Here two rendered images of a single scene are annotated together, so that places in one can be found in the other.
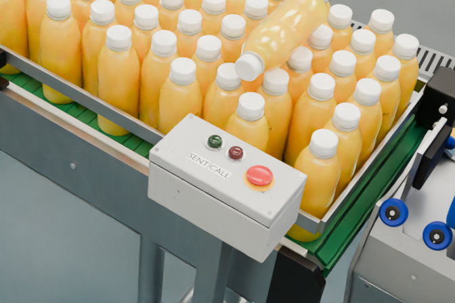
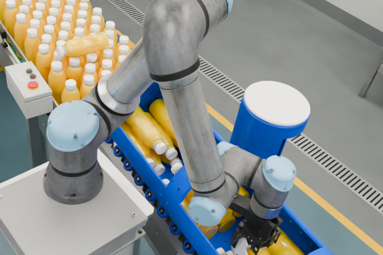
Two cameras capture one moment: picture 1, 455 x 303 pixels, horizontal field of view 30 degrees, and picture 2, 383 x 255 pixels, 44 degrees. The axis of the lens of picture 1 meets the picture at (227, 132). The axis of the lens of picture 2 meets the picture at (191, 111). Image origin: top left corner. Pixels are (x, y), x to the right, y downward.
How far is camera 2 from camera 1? 107 cm
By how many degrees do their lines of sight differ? 15
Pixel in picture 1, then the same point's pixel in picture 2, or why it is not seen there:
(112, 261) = not seen: hidden behind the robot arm
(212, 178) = (17, 81)
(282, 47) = (76, 48)
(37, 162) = not seen: hidden behind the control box
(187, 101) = (42, 60)
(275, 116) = (71, 75)
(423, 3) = not seen: hidden behind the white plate
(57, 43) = (17, 31)
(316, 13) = (101, 41)
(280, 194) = (35, 93)
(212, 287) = (29, 134)
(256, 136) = (55, 78)
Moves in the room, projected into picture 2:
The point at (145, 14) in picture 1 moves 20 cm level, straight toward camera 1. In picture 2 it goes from (47, 28) to (18, 51)
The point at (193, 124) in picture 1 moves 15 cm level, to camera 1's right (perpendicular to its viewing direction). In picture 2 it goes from (28, 64) to (60, 79)
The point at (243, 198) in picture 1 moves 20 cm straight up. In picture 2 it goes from (21, 89) to (16, 41)
